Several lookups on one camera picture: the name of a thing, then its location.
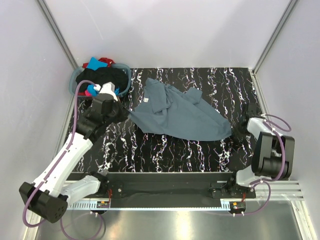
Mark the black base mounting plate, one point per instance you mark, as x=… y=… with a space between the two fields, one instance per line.
x=168 y=182

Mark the pink garment in basket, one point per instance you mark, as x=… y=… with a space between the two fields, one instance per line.
x=87 y=94

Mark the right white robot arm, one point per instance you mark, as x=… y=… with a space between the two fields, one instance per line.
x=273 y=155

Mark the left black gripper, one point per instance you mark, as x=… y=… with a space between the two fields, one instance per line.
x=123 y=111

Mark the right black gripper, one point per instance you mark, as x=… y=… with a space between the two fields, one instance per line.
x=235 y=128

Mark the black t shirt in basket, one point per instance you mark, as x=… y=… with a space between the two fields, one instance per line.
x=105 y=75

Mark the grey blue t shirt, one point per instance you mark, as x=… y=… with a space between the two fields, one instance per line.
x=165 y=110

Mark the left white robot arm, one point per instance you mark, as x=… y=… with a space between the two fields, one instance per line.
x=47 y=196

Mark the cyan t shirt in basket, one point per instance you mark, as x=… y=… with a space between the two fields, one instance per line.
x=94 y=64

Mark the teal plastic laundry basket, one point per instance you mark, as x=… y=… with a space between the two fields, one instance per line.
x=77 y=71

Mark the red t shirt in basket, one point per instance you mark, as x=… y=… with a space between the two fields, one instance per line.
x=105 y=60

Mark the aluminium frame rail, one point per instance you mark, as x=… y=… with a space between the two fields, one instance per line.
x=216 y=200

